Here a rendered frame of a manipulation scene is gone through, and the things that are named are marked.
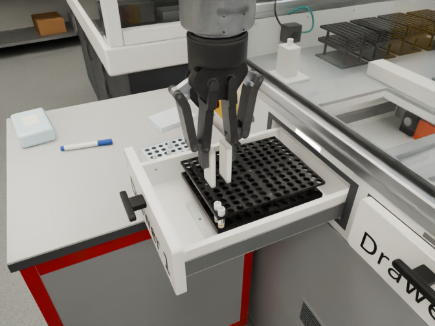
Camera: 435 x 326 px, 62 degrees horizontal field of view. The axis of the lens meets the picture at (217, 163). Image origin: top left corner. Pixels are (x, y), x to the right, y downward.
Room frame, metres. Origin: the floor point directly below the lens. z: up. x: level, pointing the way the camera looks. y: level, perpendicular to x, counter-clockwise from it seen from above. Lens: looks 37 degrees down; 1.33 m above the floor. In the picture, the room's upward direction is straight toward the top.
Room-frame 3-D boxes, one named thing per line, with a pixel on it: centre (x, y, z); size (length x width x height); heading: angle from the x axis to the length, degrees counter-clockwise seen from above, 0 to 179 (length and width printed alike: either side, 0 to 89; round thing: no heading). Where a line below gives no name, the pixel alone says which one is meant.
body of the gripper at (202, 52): (0.45, 0.00, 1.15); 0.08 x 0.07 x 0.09; 115
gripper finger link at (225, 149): (0.45, -0.01, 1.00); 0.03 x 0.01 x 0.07; 25
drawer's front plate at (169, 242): (0.46, 0.12, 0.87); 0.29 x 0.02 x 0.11; 25
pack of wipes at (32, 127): (0.91, 0.54, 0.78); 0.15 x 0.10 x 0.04; 32
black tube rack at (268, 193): (0.55, -0.06, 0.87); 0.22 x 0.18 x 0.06; 115
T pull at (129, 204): (0.45, 0.14, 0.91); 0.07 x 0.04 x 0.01; 25
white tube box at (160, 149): (0.77, 0.13, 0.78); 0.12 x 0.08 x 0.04; 121
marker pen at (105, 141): (0.84, 0.36, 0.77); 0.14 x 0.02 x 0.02; 106
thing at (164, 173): (0.55, -0.07, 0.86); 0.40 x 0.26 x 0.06; 115
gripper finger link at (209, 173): (0.44, 0.01, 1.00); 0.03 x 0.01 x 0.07; 25
